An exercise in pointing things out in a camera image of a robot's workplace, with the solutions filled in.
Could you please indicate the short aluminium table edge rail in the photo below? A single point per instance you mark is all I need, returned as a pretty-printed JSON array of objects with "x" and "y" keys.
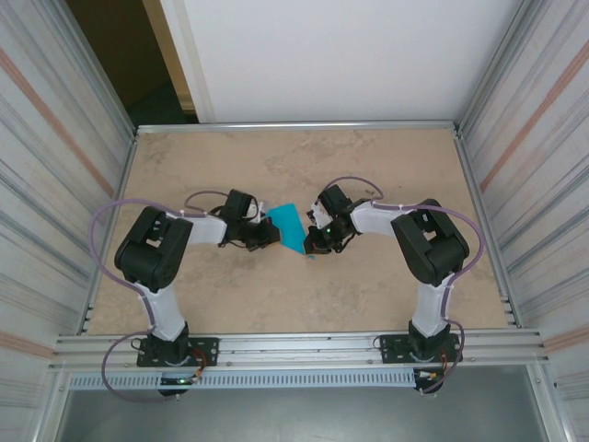
[
  {"x": 464, "y": 156},
  {"x": 125, "y": 177}
]

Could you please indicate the grey metal sheet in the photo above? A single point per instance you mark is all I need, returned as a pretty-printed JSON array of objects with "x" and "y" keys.
[{"x": 299, "y": 419}]

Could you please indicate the wide aluminium mounting rail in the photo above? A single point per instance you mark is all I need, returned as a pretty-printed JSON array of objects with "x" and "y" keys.
[{"x": 299, "y": 350}]

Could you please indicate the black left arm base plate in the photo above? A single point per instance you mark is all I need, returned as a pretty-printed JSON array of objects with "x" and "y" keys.
[{"x": 207, "y": 350}]

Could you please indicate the aluminium upright post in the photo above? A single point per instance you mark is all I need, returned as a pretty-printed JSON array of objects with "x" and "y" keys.
[
  {"x": 108, "y": 78},
  {"x": 492, "y": 69}
]

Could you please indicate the small green-lit circuit board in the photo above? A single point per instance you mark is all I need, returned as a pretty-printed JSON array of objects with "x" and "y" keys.
[{"x": 179, "y": 380}]

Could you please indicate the teal cloth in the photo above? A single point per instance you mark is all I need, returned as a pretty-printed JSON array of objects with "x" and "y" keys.
[{"x": 287, "y": 225}]

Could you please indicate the long aluminium table edge rail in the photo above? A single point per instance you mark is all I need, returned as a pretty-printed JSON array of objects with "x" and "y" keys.
[{"x": 299, "y": 126}]

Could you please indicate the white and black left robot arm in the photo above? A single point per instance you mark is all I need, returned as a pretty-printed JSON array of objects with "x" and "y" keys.
[{"x": 152, "y": 258}]

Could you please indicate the white door frame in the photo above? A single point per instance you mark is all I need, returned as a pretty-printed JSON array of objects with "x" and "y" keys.
[{"x": 191, "y": 69}]

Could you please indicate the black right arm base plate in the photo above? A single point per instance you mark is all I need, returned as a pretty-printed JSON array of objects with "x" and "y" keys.
[{"x": 391, "y": 350}]

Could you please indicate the beige door edge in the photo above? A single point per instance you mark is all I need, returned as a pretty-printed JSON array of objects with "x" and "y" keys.
[{"x": 166, "y": 46}]

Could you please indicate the aluminium frame leg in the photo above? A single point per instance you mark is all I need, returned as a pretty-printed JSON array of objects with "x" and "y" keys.
[
  {"x": 547, "y": 405},
  {"x": 50, "y": 405}
]

